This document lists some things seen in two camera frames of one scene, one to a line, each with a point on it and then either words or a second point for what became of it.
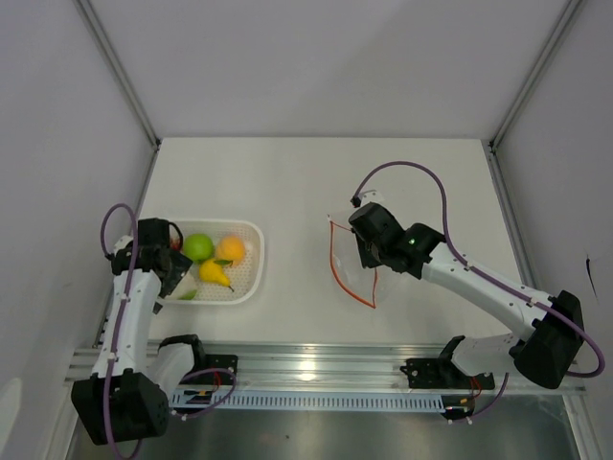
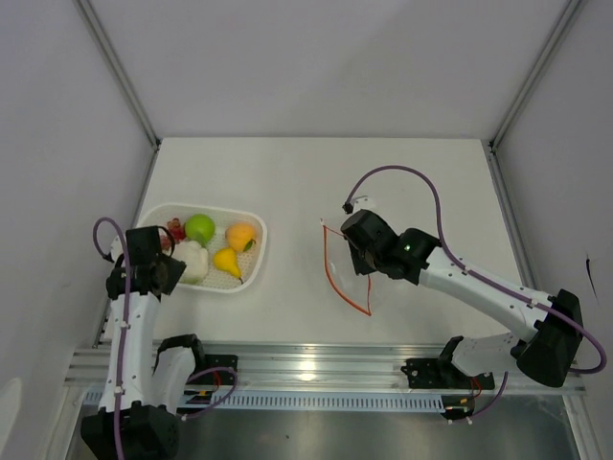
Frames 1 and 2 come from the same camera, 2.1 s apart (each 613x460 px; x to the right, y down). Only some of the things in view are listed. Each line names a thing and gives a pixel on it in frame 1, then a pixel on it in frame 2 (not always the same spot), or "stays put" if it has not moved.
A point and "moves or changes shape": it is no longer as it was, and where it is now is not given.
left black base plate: [212, 378] stays put
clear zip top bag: [350, 264] moves or changes shape
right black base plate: [443, 374] stays put
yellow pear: [212, 270] → [225, 259]
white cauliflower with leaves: [187, 289] → [195, 259]
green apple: [198, 246] → [199, 228]
